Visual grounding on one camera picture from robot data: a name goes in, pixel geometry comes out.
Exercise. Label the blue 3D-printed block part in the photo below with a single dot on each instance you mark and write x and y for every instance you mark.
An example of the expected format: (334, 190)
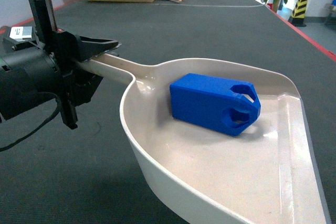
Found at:
(224, 105)

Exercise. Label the black yellow striped cone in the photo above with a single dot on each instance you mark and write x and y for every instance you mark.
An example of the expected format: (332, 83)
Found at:
(298, 14)

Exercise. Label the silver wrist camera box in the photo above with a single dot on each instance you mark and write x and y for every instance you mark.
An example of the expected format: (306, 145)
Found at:
(20, 33)

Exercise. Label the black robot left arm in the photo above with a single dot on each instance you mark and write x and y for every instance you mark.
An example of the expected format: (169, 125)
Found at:
(15, 80)

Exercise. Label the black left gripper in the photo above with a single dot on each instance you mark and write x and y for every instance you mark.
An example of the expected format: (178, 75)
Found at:
(52, 72)

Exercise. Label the beige plastic dustpan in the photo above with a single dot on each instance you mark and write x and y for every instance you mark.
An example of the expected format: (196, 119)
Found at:
(267, 174)

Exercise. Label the red white traffic cone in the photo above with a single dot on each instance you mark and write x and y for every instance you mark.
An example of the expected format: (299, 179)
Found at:
(269, 4)

